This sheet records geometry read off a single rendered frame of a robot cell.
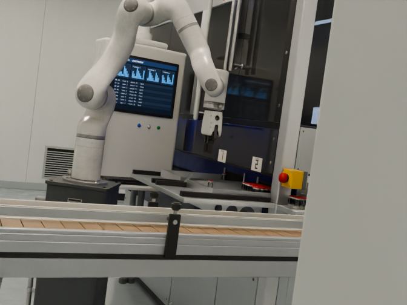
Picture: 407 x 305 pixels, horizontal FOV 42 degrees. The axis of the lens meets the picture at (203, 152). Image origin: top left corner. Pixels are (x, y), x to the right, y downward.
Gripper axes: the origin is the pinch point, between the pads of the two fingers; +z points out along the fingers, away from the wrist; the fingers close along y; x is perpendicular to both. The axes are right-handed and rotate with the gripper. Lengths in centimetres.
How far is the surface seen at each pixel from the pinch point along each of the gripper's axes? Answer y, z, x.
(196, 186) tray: 9.8, 17.1, -1.8
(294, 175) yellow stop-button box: -21.4, 5.6, -28.0
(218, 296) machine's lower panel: 26, 70, -28
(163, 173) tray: 50, 17, -2
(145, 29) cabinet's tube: 95, -57, 3
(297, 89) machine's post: -12.1, -28.1, -30.1
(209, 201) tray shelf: -10.9, 19.8, 1.2
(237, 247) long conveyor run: -95, 16, 34
